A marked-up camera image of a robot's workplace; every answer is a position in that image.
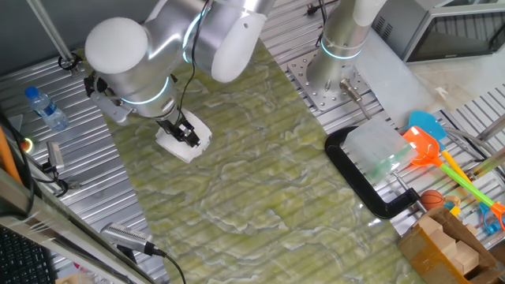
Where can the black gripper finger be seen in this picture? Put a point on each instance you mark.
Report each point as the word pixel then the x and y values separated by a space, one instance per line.
pixel 183 138
pixel 191 133

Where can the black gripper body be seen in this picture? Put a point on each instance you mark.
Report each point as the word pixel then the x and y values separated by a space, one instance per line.
pixel 171 124

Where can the white toilet paper roll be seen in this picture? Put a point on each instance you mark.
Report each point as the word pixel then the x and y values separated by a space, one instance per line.
pixel 202 132

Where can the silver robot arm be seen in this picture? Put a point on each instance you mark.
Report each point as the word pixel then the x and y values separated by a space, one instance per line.
pixel 130 59

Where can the green marble pattern mat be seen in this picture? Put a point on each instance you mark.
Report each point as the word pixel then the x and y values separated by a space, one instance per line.
pixel 256 197

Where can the black metal clamp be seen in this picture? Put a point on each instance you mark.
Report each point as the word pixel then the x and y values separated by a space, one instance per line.
pixel 55 155

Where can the clear water bottle blue cap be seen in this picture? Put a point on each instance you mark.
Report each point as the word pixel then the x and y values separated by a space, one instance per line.
pixel 47 112

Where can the red emergency stop button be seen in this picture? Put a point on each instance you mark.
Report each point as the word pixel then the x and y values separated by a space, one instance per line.
pixel 27 146

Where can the grey metal pole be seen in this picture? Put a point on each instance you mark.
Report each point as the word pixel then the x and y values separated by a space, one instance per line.
pixel 49 31

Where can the orange stick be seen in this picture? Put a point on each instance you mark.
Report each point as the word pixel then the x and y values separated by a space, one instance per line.
pixel 8 158

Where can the black C-clamp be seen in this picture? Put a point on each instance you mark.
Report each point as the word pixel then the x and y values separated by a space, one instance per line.
pixel 355 177

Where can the black power plug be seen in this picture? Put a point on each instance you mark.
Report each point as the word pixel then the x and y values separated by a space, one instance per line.
pixel 313 8

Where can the translucent plastic box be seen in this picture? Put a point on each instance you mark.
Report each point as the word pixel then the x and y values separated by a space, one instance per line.
pixel 375 150

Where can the black keyboard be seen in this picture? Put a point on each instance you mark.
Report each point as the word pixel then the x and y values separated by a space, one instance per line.
pixel 19 260

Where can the white marble pattern sheet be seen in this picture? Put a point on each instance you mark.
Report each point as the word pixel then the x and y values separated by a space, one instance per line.
pixel 390 83

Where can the small toy basketball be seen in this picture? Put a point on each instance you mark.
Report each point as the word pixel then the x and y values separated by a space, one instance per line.
pixel 432 200

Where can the brown cardboard box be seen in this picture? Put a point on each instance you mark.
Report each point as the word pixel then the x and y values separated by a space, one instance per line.
pixel 418 252

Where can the grey microwave oven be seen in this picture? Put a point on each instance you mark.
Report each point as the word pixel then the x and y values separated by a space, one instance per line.
pixel 426 23

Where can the small yellow blue toy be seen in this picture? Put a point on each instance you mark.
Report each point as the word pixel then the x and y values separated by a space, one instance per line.
pixel 453 207

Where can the plain wooden block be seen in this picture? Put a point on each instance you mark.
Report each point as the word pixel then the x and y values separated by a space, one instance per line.
pixel 442 242
pixel 467 258

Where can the bare metal rod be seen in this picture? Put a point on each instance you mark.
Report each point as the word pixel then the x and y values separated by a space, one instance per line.
pixel 493 128
pixel 491 161

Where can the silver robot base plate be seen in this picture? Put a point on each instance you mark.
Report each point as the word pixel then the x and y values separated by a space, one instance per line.
pixel 315 92

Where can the aluminium frame rail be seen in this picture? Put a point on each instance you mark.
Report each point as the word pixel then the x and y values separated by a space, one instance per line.
pixel 59 232

